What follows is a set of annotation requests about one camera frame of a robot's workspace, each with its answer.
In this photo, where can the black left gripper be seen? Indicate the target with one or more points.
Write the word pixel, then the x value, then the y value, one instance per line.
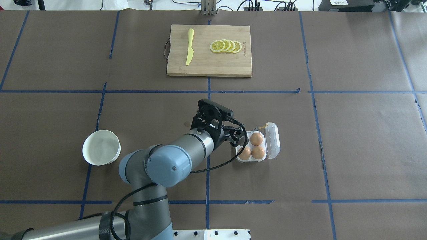
pixel 220 137

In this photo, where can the clear plastic egg box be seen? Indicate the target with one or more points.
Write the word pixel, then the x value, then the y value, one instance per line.
pixel 261 145

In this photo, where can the brown egg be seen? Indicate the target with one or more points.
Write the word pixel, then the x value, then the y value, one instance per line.
pixel 244 153
pixel 256 138
pixel 258 153

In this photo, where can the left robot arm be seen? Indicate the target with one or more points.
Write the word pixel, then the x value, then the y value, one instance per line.
pixel 144 213

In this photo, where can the brown egg in box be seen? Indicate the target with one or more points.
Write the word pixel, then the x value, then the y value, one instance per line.
pixel 258 153
pixel 244 153

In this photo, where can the wooden cutting board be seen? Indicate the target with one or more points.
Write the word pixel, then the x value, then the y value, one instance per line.
pixel 205 62

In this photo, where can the yellow plastic knife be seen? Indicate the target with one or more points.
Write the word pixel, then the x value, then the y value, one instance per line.
pixel 190 50

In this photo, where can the lemon slice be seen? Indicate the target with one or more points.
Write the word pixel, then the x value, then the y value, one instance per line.
pixel 217 46
pixel 238 47
pixel 231 47
pixel 227 45

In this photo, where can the white paper bowl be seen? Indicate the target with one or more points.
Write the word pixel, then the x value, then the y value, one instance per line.
pixel 101 148

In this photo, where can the aluminium frame post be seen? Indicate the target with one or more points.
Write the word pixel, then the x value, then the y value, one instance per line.
pixel 209 7

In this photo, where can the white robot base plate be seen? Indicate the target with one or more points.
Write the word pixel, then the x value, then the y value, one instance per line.
pixel 212 234

